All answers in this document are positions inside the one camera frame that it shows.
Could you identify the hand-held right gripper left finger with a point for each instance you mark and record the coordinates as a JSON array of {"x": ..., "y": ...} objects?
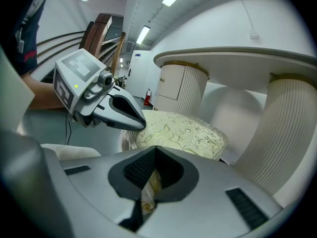
[{"x": 99, "y": 180}]

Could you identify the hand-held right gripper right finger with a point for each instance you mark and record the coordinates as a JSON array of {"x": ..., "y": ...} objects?
[{"x": 210, "y": 202}]

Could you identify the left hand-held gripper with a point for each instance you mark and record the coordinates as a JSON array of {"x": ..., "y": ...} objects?
[{"x": 76, "y": 71}]

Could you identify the cream upholstered stool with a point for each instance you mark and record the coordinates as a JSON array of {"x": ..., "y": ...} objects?
[{"x": 183, "y": 133}]

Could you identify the white oval table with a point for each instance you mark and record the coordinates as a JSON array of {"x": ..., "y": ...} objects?
[{"x": 235, "y": 66}]

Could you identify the person's left forearm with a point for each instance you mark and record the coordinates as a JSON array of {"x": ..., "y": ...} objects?
[{"x": 42, "y": 95}]

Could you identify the red fire extinguisher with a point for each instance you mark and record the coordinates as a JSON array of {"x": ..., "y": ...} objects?
[{"x": 147, "y": 98}]

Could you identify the person's beige shorts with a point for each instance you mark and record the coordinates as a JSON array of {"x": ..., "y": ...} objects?
[{"x": 71, "y": 151}]

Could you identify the white door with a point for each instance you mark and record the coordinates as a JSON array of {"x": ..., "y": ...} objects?
[{"x": 138, "y": 68}]

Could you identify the narrow ceiling light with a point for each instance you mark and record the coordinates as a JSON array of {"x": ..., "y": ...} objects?
[{"x": 143, "y": 35}]

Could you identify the dark wooden staircase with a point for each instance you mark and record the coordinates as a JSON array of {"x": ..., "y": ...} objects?
[{"x": 96, "y": 36}]

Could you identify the person's dark blue shirt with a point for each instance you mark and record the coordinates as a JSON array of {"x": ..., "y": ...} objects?
[{"x": 27, "y": 33}]

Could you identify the white wall junction box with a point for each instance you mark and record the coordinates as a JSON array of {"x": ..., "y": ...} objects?
[{"x": 253, "y": 34}]

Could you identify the white wall conduit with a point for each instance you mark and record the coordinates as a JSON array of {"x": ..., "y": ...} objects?
[{"x": 248, "y": 16}]

